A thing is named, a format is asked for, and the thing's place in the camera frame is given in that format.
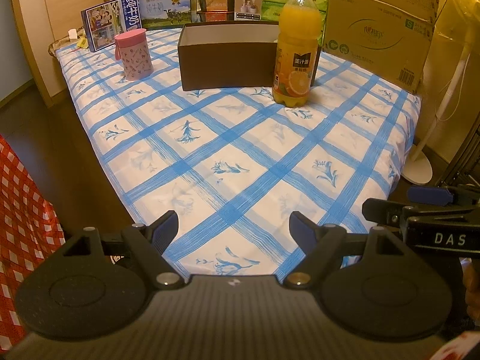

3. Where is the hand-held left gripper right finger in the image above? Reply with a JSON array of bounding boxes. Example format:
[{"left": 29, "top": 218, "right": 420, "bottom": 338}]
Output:
[{"left": 283, "top": 211, "right": 409, "bottom": 289}]

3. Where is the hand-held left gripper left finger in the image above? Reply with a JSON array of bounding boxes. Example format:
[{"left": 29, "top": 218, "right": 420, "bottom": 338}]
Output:
[{"left": 62, "top": 210, "right": 184, "bottom": 290}]

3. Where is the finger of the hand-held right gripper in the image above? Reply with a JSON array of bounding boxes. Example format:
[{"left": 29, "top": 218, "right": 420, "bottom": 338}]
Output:
[
  {"left": 407, "top": 185, "right": 480, "bottom": 208},
  {"left": 362, "top": 197, "right": 405, "bottom": 230}
]

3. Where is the brown storage box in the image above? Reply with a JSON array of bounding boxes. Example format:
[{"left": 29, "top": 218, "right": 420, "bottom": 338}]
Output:
[{"left": 177, "top": 22, "right": 323, "bottom": 92}]

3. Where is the person's right forearm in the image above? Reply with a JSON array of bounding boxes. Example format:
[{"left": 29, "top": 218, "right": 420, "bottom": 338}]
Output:
[{"left": 461, "top": 258, "right": 480, "bottom": 331}]

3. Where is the white fan stand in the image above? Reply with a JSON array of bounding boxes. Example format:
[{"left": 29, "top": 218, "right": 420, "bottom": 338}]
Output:
[{"left": 403, "top": 43, "right": 472, "bottom": 185}]

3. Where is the red checked cloth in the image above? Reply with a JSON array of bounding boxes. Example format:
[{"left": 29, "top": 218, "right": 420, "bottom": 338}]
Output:
[{"left": 0, "top": 135, "right": 65, "bottom": 346}]

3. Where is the large cardboard box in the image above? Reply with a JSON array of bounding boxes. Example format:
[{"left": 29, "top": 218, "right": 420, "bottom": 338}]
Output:
[{"left": 322, "top": 0, "right": 440, "bottom": 95}]

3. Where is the pink canister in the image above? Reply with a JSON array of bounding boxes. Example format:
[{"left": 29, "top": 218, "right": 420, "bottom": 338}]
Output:
[{"left": 114, "top": 28, "right": 155, "bottom": 82}]

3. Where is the orange juice bottle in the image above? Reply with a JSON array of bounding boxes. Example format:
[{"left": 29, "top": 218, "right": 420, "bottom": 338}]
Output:
[{"left": 272, "top": 0, "right": 323, "bottom": 108}]

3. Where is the blue milk carton box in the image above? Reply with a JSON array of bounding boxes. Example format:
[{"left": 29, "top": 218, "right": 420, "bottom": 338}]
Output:
[{"left": 80, "top": 0, "right": 143, "bottom": 53}]

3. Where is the cow print milk box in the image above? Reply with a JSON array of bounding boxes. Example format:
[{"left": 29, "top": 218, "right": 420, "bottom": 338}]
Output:
[{"left": 138, "top": 0, "right": 198, "bottom": 31}]

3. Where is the dark red food box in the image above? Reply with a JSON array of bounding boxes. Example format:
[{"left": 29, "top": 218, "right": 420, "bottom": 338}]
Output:
[{"left": 197, "top": 11, "right": 236, "bottom": 23}]

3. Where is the pack of green tissues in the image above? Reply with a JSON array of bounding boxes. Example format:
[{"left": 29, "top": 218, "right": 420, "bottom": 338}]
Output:
[{"left": 261, "top": 0, "right": 329, "bottom": 42}]

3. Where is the white product box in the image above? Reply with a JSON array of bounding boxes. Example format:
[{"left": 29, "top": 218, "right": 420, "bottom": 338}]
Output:
[{"left": 234, "top": 0, "right": 263, "bottom": 22}]

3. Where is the orange gold food box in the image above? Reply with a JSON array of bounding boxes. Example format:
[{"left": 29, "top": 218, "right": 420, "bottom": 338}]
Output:
[{"left": 196, "top": 0, "right": 236, "bottom": 13}]

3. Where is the wooden side board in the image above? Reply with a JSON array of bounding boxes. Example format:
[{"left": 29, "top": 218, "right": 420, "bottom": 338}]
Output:
[{"left": 7, "top": 0, "right": 54, "bottom": 110}]

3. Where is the wooden headboard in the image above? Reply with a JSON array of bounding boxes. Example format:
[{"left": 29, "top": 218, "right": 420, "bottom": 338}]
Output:
[{"left": 44, "top": 0, "right": 194, "bottom": 61}]

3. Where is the black metal frame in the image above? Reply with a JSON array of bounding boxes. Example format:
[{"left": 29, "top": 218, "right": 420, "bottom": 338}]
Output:
[{"left": 435, "top": 120, "right": 480, "bottom": 189}]

